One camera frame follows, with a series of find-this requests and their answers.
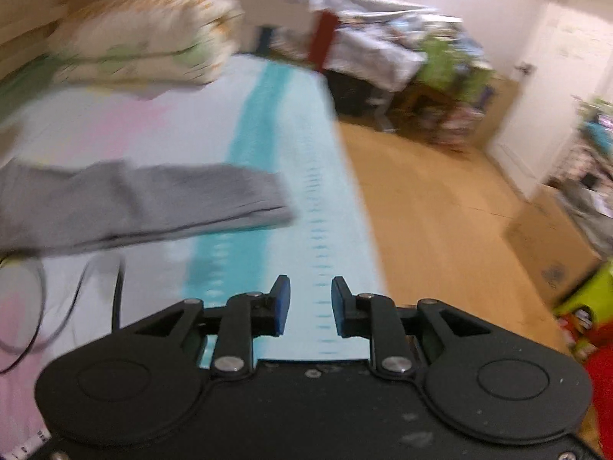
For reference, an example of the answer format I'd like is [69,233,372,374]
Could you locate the red box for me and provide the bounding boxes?
[308,11,339,72]

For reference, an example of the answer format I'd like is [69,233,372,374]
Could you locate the cluttered table with white cloth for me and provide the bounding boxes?
[275,0,461,120]

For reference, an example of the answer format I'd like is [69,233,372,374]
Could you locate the pastel printed bed sheet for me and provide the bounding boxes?
[0,53,388,460]

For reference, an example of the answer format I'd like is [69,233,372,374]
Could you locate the cardboard box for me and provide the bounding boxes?
[505,186,608,305]

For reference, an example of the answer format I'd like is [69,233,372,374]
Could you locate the green bag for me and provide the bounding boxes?
[416,33,495,108]

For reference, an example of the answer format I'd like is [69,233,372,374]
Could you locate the floral pillow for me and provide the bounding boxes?
[50,0,245,87]

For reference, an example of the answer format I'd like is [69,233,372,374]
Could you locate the grey pants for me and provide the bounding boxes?
[0,160,295,252]

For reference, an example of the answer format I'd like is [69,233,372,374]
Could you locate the yellow-green plastic toy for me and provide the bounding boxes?
[553,260,613,329]

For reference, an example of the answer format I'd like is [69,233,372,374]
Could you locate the thin black cable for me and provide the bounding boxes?
[0,254,103,375]

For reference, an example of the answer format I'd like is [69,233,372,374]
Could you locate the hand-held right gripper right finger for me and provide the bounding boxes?
[331,276,499,377]

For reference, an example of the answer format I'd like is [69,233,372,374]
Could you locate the white door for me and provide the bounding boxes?
[487,2,613,202]

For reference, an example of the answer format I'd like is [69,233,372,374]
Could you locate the cluttered shelf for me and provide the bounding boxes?
[545,98,613,262]

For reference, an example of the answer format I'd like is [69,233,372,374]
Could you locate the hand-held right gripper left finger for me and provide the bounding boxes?
[122,275,291,375]

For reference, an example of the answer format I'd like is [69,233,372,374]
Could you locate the red cloth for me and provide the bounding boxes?
[567,315,613,449]

